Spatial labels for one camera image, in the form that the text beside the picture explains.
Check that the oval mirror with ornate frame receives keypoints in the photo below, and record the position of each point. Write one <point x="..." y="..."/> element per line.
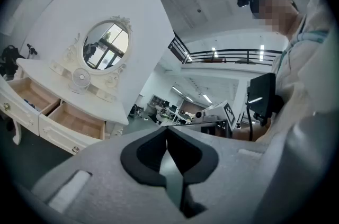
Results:
<point x="106" y="45"/>

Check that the black metal railing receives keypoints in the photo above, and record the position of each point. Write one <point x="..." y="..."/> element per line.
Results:
<point x="225" y="53"/>

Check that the blue patterned pouch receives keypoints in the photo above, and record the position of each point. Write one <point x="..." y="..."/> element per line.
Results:
<point x="30" y="104"/>

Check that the large white wooden drawer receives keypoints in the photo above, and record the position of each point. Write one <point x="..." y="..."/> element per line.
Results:
<point x="69" y="122"/>

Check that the white round desk fan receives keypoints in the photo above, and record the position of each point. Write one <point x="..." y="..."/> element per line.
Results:
<point x="80" y="78"/>

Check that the white dressing table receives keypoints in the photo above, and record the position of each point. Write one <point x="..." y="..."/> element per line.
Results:
<point x="53" y="80"/>

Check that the person's beige clothing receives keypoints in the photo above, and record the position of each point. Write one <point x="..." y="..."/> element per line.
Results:
<point x="299" y="66"/>

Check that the person's head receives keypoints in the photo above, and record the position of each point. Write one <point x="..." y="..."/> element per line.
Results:
<point x="286" y="19"/>

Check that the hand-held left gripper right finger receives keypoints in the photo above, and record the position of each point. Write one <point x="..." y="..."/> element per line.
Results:
<point x="204" y="162"/>

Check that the person's right forearm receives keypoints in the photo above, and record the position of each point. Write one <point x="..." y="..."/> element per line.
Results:
<point x="242" y="135"/>

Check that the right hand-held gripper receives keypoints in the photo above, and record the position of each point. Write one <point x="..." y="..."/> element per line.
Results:
<point x="212" y="113"/>

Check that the office desks with monitors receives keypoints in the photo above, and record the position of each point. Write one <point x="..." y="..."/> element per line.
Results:
<point x="169" y="111"/>

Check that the black backpack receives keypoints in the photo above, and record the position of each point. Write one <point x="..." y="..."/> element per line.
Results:
<point x="9" y="57"/>

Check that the small white wooden drawer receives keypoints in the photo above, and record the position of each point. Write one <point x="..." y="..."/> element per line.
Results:
<point x="26" y="90"/>

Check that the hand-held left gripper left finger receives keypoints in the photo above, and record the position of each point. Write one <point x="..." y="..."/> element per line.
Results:
<point x="132" y="162"/>

